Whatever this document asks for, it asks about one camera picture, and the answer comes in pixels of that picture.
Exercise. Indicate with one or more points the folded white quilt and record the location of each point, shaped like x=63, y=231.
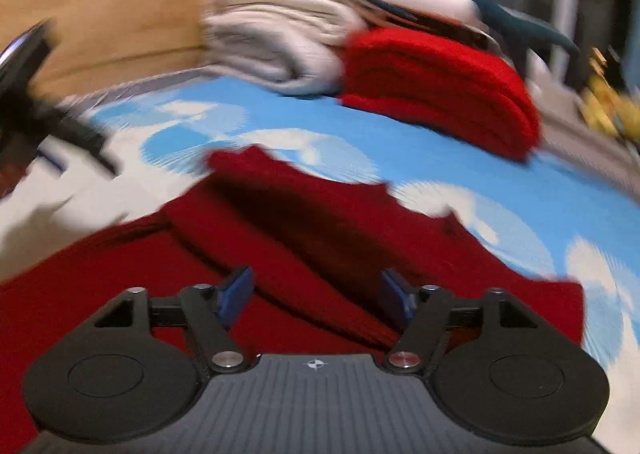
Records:
x=275, y=38

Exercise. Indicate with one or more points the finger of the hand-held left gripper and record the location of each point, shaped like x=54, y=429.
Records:
x=82, y=136

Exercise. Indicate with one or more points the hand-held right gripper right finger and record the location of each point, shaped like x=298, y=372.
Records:
x=397, y=297

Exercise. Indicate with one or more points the blue and white bed mat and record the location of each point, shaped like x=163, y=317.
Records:
x=450, y=184

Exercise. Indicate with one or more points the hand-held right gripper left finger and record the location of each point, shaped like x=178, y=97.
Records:
x=235, y=295

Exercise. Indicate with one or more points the teal shark plush toy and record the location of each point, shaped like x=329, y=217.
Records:
x=490, y=8

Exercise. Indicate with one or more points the yellow plush toys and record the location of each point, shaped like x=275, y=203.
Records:
x=610, y=103

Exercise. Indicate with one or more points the dark red knit sweater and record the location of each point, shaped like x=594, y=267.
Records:
x=300, y=244

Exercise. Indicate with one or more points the wooden headboard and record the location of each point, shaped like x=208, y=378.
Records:
x=115, y=28

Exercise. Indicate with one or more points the folded red blanket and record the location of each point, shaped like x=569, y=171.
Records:
x=440, y=88

